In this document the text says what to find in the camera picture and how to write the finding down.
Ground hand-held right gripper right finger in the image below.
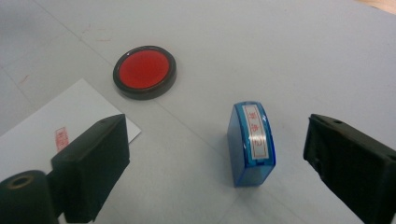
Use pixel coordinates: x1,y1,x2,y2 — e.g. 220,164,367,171
303,113,396,224

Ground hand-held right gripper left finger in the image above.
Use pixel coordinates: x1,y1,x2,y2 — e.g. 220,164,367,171
50,113,131,224

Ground blue stamp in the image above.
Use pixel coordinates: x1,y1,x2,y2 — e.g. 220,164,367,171
226,100,277,189

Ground white paper sheet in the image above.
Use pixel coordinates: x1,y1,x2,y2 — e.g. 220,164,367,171
0,77,142,182

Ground round red ink pad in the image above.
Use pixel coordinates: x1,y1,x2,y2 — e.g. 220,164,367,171
112,45,177,101

